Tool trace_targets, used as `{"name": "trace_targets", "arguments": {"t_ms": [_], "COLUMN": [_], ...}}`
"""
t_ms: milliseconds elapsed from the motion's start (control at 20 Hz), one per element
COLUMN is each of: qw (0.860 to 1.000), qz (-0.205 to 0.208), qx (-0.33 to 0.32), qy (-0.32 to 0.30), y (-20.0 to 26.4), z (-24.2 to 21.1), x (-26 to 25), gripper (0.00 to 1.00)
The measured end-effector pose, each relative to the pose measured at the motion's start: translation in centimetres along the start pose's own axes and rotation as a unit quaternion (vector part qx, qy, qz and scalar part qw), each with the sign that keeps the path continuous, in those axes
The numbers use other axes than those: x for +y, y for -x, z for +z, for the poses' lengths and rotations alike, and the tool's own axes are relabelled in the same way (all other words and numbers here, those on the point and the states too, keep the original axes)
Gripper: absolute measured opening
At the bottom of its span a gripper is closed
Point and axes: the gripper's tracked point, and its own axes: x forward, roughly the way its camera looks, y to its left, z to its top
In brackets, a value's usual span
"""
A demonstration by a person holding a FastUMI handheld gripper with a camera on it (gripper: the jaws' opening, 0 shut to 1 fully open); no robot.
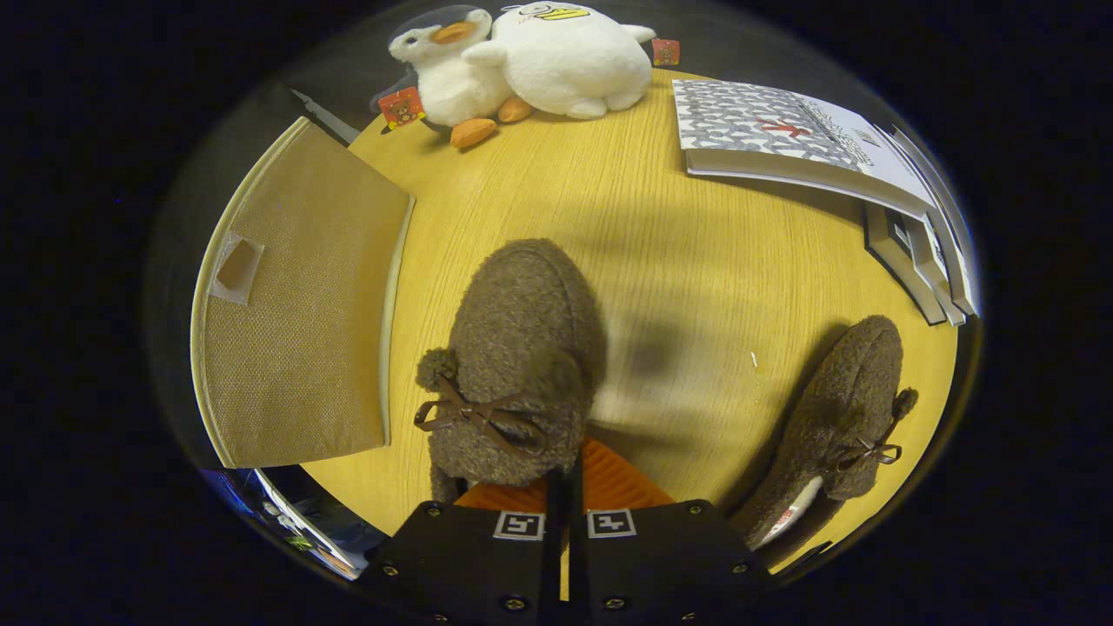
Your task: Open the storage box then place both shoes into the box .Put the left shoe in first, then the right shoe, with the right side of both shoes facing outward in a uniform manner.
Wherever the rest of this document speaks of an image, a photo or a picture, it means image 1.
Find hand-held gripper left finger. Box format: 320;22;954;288
357;465;562;626

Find white duck plush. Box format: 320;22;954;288
461;0;681;121

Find beige fabric storage box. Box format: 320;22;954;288
190;117;417;470

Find dark book white pages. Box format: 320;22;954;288
863;203;947;327

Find grey white penguin plush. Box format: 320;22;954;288
374;4;533;150

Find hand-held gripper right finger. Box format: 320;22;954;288
570;437;775;626

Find white book black print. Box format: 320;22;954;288
900;209;964;327

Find grey patterned white book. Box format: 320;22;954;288
672;78;937;221

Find brown fuzzy shoe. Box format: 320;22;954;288
413;238;608;505
729;315;919;550

